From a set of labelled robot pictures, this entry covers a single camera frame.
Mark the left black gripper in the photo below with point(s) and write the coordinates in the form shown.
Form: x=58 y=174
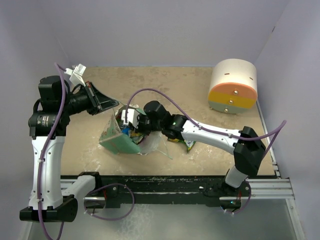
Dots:
x=101 y=102

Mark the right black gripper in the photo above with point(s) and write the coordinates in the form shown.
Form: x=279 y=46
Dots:
x=140 y=129

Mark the green paper gift bag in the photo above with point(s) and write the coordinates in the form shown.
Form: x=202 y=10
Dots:
x=116 y=142

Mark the green yellow candy packet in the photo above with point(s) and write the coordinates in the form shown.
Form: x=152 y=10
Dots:
x=187 y=143

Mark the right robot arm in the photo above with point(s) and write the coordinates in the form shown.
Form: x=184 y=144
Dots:
x=247 y=150

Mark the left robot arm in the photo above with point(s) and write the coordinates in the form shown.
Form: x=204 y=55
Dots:
x=48 y=128

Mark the round mini drawer cabinet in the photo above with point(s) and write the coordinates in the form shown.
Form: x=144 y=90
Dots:
x=233 y=87

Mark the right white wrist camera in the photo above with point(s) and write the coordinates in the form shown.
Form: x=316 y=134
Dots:
x=130 y=117

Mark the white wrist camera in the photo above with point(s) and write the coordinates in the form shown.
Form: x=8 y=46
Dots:
x=130 y=117
x=76 y=74

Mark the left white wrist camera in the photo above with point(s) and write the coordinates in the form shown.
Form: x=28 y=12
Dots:
x=76 y=74

